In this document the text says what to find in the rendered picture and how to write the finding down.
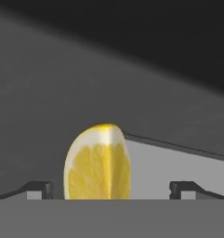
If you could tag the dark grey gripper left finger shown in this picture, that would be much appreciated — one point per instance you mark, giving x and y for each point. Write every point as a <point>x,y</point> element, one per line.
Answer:
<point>39,189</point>

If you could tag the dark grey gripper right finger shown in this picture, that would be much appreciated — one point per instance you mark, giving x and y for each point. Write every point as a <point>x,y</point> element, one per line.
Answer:
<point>184,189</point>

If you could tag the yellow lemon wedge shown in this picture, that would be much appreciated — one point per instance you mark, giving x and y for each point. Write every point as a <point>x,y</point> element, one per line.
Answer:
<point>98,167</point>

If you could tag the grey sink basin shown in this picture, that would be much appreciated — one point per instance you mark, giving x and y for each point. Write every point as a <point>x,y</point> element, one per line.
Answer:
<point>85,77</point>

